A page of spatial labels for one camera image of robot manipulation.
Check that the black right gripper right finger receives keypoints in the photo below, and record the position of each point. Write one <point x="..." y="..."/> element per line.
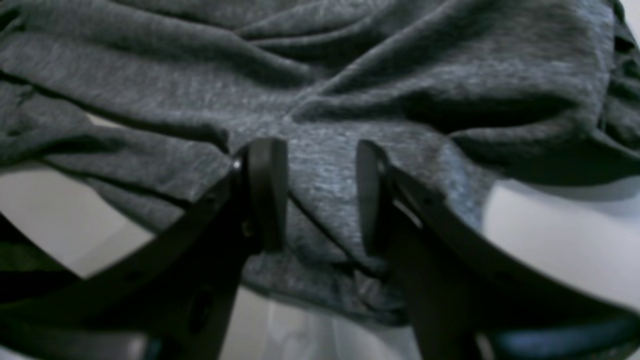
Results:
<point x="466" y="298"/>

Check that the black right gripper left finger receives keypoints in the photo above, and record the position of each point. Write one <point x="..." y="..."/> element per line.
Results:
<point x="170" y="300"/>

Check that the grey t-shirt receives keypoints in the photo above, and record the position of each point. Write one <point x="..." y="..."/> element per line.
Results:
<point x="147" y="100"/>

